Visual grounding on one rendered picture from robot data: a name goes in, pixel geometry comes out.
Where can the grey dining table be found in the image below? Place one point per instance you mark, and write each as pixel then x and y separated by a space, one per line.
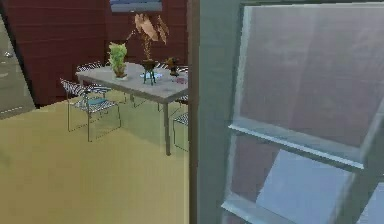
pixel 160 87

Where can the light blue plate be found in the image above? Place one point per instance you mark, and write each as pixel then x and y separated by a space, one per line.
pixel 157 76

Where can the brown leafy plant on stand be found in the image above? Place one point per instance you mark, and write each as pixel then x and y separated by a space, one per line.
pixel 150 36

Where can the framed wall picture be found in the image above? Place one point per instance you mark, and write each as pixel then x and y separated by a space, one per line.
pixel 136 5

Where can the pink small dish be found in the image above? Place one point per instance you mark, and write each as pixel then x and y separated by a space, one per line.
pixel 181 80

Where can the grey glazed room door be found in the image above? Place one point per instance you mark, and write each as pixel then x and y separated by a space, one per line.
pixel 293 113

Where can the green potted plant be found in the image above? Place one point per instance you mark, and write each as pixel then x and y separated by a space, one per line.
pixel 117 60

